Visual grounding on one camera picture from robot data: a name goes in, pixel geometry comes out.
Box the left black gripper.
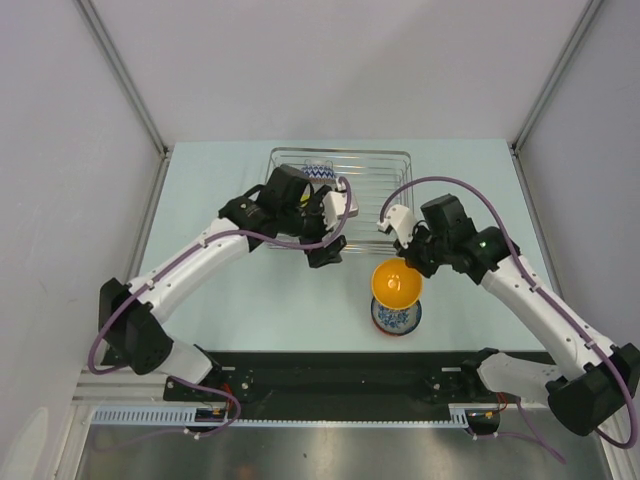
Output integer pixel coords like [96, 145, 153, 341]
[279, 186, 346, 267]

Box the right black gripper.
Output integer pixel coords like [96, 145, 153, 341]
[393, 221, 450, 279]

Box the orange yellow bowl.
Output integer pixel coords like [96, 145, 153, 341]
[370, 258, 423, 310]

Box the red patterned blue zigzag bowl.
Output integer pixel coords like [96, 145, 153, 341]
[301, 159, 336, 184]

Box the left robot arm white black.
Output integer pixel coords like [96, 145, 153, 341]
[94, 165, 358, 400]

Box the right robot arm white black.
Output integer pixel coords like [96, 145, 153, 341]
[378, 194, 639, 436]

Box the blue white floral bowl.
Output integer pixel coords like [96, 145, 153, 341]
[370, 298, 422, 332]

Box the orange bottom bowl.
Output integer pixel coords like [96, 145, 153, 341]
[374, 322, 419, 338]

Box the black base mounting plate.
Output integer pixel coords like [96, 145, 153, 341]
[102, 349, 551, 422]

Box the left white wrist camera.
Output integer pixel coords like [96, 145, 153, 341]
[322, 191, 360, 231]

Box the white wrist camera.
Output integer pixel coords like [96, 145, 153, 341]
[377, 204, 418, 249]
[322, 191, 360, 231]

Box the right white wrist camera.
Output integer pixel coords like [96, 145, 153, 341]
[377, 204, 418, 249]

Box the metal wire dish rack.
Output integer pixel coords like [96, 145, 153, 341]
[267, 147, 413, 255]

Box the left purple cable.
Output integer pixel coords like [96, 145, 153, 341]
[87, 175, 354, 375]

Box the white slotted cable duct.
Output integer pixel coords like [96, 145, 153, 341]
[92, 406, 468, 429]

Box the right aluminium corner post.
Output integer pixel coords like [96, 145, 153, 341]
[510, 0, 607, 151]

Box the aluminium corner post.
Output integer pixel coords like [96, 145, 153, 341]
[510, 0, 607, 151]
[74, 0, 169, 157]

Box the aluminium frame rail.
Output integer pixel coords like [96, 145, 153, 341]
[70, 382, 616, 407]

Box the left aluminium corner post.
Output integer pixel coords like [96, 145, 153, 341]
[74, 0, 169, 157]

